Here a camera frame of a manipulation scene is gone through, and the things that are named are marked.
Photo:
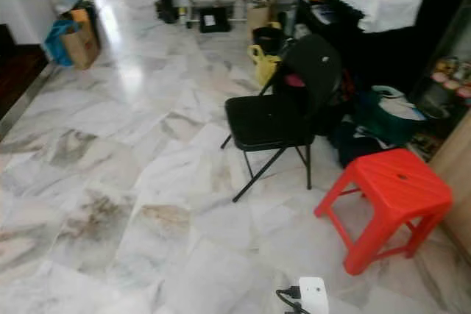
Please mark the dark wooden step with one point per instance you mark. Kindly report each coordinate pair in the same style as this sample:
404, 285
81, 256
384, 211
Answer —
20, 71

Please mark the blue bag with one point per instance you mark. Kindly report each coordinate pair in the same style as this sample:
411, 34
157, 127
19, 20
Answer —
55, 38

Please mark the brown paper bag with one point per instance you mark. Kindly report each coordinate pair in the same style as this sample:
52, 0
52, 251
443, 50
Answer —
81, 45

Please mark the black box with white label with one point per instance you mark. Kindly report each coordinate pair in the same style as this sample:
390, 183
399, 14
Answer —
214, 20

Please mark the black folding chair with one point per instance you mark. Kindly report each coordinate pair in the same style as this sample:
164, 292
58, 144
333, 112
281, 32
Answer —
265, 117

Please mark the yellow bag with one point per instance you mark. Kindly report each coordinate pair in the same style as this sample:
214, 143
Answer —
263, 68

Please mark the small brown carton bag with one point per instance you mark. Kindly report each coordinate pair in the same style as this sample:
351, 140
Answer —
257, 16

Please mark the black bag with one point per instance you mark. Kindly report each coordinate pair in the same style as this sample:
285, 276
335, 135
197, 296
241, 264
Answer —
267, 38

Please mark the pink item on chair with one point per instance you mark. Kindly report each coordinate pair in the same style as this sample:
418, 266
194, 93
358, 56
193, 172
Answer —
294, 80

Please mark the green and white bag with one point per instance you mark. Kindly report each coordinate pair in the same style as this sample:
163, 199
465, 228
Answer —
390, 117

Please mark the red plastic stool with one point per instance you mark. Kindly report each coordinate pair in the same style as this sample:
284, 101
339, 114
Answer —
397, 178

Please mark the light wooden furniture edge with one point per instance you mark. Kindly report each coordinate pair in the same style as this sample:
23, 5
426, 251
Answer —
455, 159

